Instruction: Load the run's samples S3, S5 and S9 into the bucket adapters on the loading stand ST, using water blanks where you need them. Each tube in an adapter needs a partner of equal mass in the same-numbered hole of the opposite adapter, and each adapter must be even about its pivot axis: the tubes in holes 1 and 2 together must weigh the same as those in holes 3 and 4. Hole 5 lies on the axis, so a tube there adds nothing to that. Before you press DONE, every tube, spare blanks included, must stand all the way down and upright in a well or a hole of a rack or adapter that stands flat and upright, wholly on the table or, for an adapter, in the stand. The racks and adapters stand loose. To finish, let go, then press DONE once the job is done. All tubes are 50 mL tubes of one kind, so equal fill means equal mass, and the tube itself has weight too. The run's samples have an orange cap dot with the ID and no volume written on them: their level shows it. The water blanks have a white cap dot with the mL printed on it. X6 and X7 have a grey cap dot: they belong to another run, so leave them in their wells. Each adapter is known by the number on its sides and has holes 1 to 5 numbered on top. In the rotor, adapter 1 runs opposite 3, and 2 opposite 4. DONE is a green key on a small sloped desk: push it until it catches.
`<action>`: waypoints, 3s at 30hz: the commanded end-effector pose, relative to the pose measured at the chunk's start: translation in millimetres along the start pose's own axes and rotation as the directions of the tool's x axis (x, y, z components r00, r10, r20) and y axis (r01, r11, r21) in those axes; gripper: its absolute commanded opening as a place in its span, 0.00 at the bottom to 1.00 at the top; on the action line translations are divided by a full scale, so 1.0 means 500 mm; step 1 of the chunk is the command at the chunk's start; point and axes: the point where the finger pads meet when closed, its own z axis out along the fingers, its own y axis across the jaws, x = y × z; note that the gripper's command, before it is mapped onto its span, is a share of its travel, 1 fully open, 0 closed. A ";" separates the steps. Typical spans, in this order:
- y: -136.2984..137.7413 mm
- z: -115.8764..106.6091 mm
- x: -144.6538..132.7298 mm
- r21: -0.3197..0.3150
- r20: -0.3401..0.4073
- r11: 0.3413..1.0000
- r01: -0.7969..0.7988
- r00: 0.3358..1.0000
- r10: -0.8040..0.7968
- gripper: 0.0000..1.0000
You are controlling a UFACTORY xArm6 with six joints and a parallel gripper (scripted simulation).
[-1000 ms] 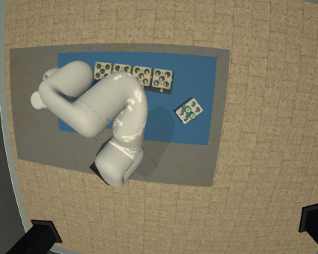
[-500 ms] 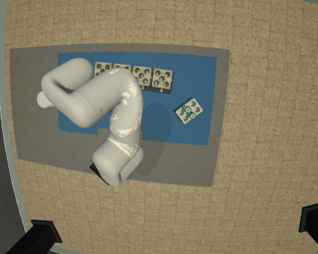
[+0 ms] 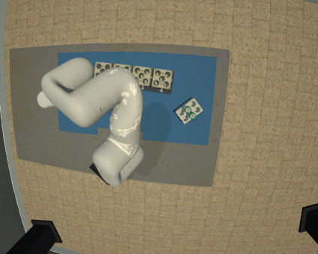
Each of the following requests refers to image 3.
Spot blue bench mat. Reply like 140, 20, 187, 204
58, 52, 217, 145

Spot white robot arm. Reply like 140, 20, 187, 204
37, 58, 144, 187

